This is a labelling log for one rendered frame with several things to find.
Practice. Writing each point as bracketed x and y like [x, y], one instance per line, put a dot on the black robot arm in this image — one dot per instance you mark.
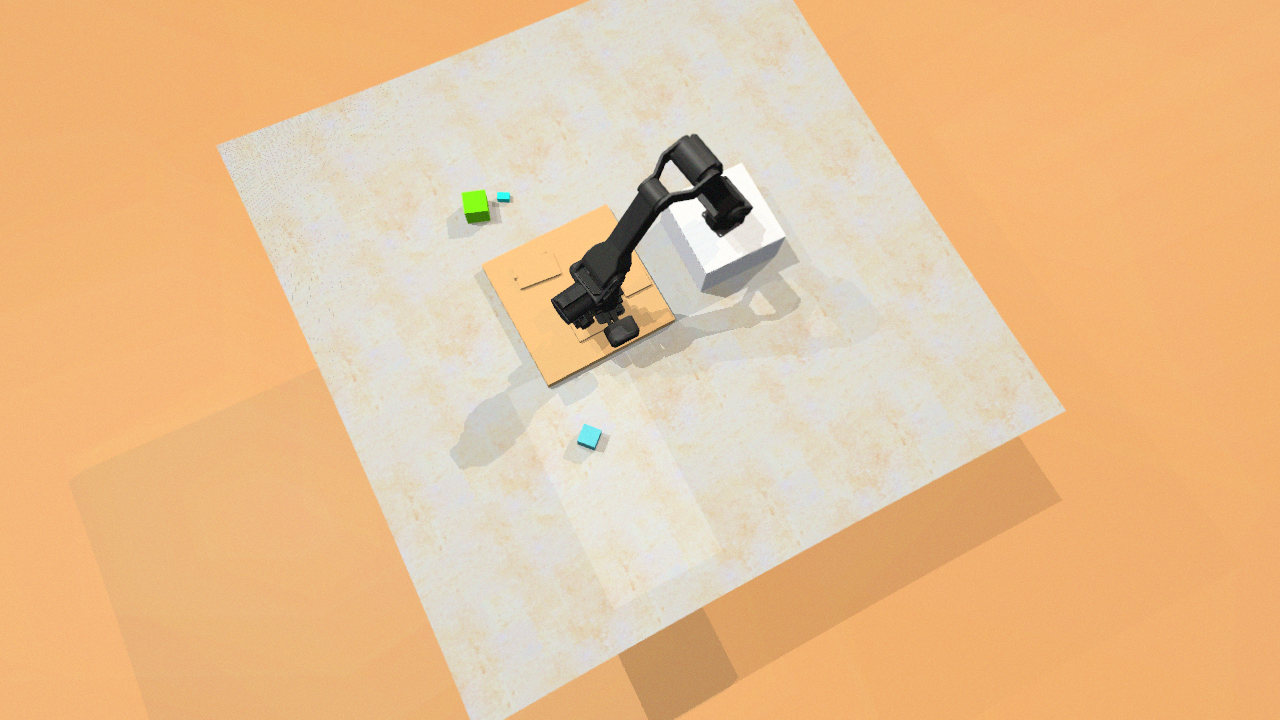
[608, 262]

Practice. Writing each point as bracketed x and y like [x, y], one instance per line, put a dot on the green block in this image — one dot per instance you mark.
[476, 206]

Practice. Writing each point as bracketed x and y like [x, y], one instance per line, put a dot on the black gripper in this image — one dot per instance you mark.
[621, 331]

